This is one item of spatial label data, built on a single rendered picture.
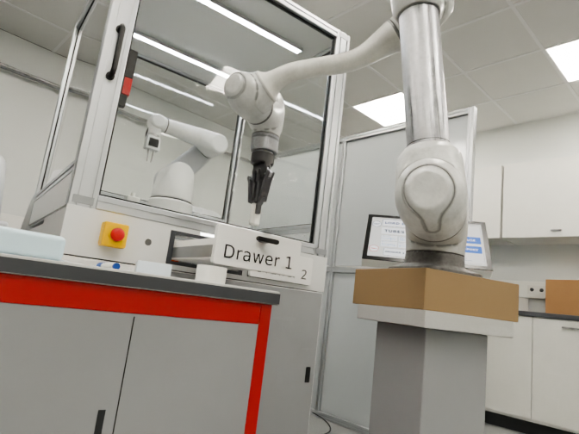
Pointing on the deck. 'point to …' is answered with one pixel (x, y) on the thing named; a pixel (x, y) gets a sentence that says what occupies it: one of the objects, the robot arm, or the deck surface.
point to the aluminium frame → (86, 189)
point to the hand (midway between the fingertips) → (255, 214)
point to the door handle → (116, 52)
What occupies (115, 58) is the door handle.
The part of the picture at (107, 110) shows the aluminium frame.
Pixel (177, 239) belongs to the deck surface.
